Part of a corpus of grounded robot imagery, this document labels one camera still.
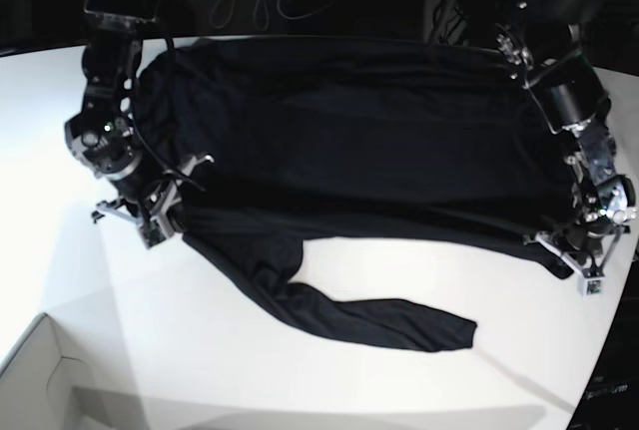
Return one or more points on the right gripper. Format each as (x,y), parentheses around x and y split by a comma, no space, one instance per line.
(150,202)

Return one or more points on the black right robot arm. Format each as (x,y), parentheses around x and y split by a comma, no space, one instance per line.
(104,136)

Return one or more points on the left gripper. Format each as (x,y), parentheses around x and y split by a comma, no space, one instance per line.
(585,248)

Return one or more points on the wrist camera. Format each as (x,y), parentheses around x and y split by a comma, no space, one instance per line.
(155,235)
(589,286)

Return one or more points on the black t-shirt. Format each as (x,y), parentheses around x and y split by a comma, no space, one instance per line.
(323,137)

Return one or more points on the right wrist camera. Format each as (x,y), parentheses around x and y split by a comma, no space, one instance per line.
(155,235)

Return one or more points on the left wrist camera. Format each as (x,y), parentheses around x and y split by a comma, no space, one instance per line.
(589,286)

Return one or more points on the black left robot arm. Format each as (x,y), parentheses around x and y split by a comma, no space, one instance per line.
(542,42)

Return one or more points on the white cardboard box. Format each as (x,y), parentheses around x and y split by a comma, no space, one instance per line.
(36,392)

